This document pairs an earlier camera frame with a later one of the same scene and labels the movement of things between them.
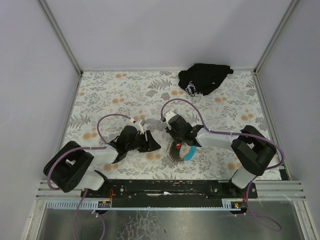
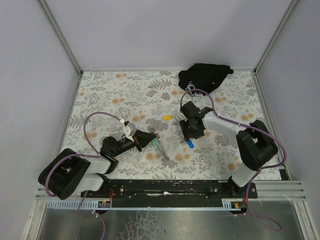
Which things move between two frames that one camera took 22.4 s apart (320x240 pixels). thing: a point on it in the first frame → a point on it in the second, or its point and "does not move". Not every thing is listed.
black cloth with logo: [200, 78] does not move
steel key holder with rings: [179, 152] → [158, 137]
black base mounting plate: [171, 189] does not move
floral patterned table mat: [195, 133] does not move
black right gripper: [180, 135] → [188, 131]
